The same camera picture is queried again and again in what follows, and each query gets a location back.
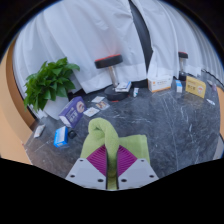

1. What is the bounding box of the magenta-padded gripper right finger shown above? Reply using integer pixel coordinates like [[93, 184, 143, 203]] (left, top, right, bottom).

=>
[[116, 144, 160, 191]]

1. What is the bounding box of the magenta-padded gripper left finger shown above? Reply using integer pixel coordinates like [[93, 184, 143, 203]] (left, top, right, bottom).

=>
[[65, 143, 109, 191]]

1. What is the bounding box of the light green towel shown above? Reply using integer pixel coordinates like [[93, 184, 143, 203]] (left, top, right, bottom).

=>
[[79, 117, 151, 192]]

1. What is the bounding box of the small black round object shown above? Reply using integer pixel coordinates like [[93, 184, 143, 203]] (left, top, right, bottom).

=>
[[67, 129, 78, 140]]

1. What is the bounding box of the white paper card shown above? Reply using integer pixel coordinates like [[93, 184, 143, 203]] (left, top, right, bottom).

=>
[[83, 106, 101, 118], [91, 95, 106, 104]]

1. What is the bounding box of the purple cardboard box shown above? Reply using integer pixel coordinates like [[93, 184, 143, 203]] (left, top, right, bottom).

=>
[[58, 96, 88, 129]]

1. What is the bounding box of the white flat packet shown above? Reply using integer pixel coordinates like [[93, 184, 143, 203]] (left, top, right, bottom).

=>
[[33, 124, 47, 139]]

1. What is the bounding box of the printed picture card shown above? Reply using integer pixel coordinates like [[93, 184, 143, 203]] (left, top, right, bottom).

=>
[[94, 100, 111, 111]]

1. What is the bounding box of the white booklet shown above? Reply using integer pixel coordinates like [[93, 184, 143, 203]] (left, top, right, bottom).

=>
[[114, 81, 133, 93]]

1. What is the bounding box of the orange and white tissue box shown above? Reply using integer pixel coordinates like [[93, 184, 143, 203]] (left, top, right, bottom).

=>
[[146, 74, 174, 93]]

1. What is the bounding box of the small white and blue box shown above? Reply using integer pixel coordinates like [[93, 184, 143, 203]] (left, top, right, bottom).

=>
[[175, 79, 184, 94]]

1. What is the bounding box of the green plant in white pot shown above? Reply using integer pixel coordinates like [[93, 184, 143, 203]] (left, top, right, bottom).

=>
[[23, 57, 81, 120]]

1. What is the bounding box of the yellow standing sign card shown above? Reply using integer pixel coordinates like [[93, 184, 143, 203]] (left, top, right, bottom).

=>
[[185, 75, 207, 99]]

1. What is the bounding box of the bar stool with red-black seat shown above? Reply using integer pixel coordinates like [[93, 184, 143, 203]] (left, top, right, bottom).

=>
[[94, 53, 130, 102], [177, 51, 189, 82]]

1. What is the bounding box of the white curtain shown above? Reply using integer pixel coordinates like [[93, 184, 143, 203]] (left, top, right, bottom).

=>
[[13, 0, 224, 95]]

